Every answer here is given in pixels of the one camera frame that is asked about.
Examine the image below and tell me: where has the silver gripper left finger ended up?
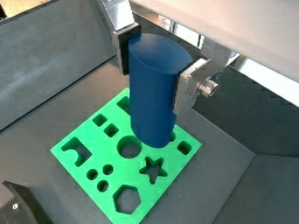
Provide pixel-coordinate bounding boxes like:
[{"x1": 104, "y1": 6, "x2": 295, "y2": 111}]
[{"x1": 96, "y1": 0, "x2": 141, "y2": 75}]

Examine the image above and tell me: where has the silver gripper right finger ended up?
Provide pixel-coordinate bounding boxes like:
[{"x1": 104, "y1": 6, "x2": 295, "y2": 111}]
[{"x1": 172, "y1": 38, "x2": 232, "y2": 116}]

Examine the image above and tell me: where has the blue oval cylinder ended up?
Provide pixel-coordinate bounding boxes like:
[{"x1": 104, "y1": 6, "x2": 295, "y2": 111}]
[{"x1": 128, "y1": 33, "x2": 192, "y2": 148}]

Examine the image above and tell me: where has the green shape sorter block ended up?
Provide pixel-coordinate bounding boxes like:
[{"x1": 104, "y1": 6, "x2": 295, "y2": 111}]
[{"x1": 50, "y1": 89, "x2": 201, "y2": 224}]

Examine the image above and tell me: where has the black cradle fixture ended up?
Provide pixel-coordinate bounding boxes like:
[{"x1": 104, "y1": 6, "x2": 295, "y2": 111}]
[{"x1": 0, "y1": 181, "x2": 53, "y2": 224}]

